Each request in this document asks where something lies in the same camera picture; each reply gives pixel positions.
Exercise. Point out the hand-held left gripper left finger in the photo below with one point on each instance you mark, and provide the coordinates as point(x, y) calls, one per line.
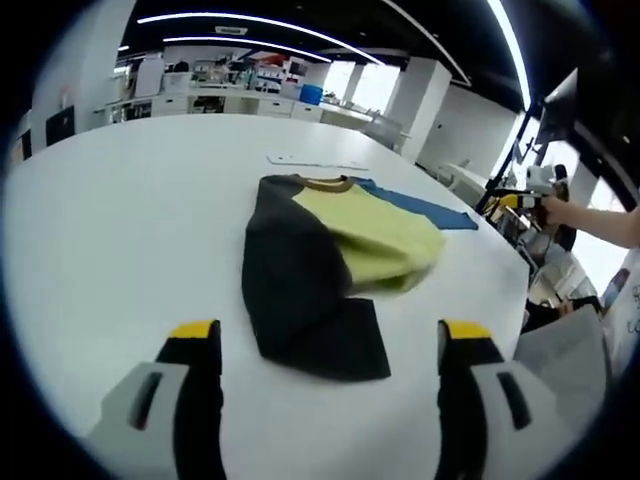
point(200, 360)

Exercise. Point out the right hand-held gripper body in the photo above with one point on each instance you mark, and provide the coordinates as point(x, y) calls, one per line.
point(540, 177)

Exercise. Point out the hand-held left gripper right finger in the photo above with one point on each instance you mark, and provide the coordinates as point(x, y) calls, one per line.
point(462, 360)

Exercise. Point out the yellow blue grey garment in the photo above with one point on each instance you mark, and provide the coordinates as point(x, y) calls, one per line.
point(380, 235)

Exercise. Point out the person's right hand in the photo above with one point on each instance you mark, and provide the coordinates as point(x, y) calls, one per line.
point(554, 211)

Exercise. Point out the black monitor stand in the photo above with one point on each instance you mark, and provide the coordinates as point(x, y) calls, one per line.
point(505, 160)

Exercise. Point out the black monitor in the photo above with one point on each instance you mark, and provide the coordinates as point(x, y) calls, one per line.
point(560, 110)

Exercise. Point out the narrow white pillar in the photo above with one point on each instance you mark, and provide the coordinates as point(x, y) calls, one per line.
point(425, 105)

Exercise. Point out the grey mesh chair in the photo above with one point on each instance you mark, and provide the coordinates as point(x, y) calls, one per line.
point(385, 130)

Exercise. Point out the white flat strip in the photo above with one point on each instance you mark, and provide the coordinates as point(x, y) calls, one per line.
point(300, 160)

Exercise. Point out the blue storage bin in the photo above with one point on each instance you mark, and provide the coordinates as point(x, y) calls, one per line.
point(311, 95)

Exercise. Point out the white counter cabinet row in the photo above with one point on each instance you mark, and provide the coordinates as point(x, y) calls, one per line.
point(270, 105)

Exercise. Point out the black cabinet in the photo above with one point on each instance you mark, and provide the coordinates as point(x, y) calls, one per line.
point(60, 127)

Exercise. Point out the wide white pillar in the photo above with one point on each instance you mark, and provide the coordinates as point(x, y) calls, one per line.
point(85, 75)

